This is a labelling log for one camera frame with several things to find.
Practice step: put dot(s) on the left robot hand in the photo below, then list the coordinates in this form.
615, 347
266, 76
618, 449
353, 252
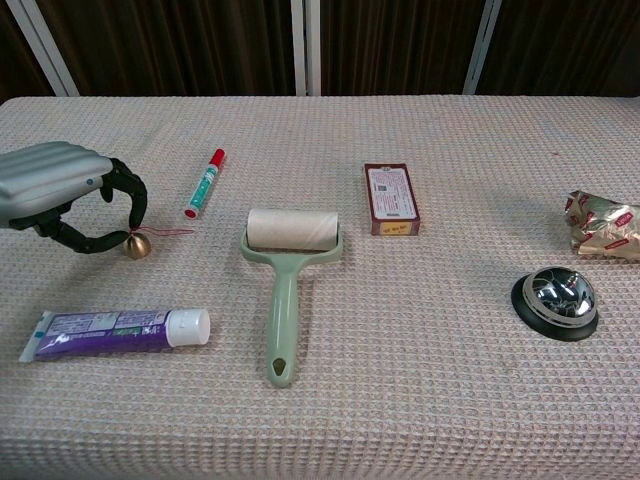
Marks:
45, 175

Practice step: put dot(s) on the small golden bell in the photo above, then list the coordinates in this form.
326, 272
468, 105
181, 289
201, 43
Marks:
136, 246

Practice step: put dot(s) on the chrome desk call bell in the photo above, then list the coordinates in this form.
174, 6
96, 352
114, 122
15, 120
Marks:
556, 301

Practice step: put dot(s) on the red capped green marker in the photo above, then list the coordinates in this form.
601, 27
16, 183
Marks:
206, 183

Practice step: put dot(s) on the purple toothpaste tube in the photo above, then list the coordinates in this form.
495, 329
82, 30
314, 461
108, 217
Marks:
115, 332

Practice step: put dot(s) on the dark brown curtain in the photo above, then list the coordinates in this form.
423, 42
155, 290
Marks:
175, 45

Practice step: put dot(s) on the green lint roller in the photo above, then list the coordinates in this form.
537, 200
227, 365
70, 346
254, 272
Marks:
285, 280

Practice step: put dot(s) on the red and yellow box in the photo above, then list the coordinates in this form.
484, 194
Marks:
391, 197

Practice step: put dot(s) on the beige waffle tablecloth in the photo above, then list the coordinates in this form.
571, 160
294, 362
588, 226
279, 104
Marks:
400, 400

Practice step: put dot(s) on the gold foil snack wrapper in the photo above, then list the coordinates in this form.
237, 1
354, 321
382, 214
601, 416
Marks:
605, 230

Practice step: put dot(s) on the white frame post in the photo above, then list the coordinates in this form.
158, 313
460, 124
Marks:
481, 47
42, 45
305, 47

